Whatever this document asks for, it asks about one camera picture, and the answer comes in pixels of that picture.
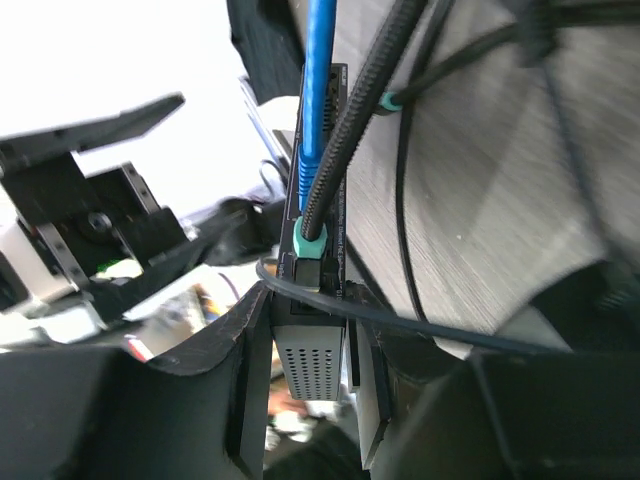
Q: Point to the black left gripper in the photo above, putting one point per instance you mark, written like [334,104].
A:
[70,227]

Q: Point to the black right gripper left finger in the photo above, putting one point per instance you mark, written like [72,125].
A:
[95,412]

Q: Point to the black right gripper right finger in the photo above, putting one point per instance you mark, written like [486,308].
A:
[570,414]

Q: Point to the black network switch box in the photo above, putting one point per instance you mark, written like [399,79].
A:
[310,341]

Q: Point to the black braided cable teal boot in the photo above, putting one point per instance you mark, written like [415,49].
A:
[397,71]

